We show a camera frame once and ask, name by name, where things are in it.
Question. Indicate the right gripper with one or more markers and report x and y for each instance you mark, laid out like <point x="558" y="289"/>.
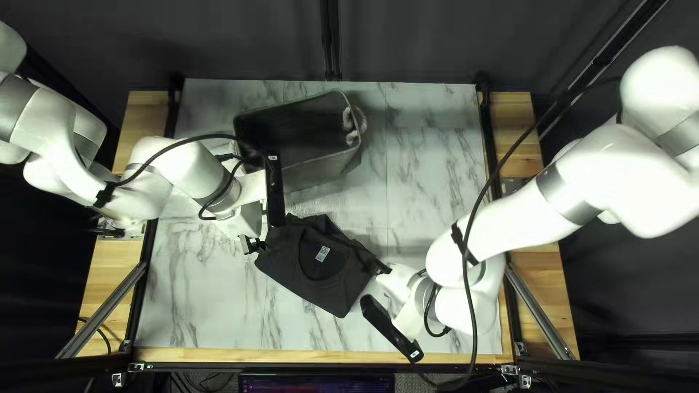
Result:
<point x="401" y="284"/>

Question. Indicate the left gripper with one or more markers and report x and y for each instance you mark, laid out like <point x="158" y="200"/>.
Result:
<point x="252" y="215"/>

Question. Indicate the black sweatshirt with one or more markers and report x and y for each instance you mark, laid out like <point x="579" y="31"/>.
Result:
<point x="322" y="273"/>

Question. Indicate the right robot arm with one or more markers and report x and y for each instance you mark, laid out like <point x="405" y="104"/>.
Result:
<point x="600" y="180"/>

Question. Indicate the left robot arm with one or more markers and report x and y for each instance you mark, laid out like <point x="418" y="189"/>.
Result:
<point x="54" y="131"/>

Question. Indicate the grey fabric basket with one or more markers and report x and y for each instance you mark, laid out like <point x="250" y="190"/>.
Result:
<point x="303" y="136"/>

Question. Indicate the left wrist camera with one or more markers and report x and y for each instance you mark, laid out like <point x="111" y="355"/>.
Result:
<point x="275" y="191"/>

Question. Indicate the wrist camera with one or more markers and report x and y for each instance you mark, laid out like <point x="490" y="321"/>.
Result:
<point x="275" y="191"/>
<point x="390" y="327"/>

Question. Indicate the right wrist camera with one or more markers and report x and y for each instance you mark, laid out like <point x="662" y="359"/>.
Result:
<point x="390" y="327"/>

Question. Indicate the black frame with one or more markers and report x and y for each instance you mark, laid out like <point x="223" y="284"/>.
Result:
<point x="330" y="43"/>

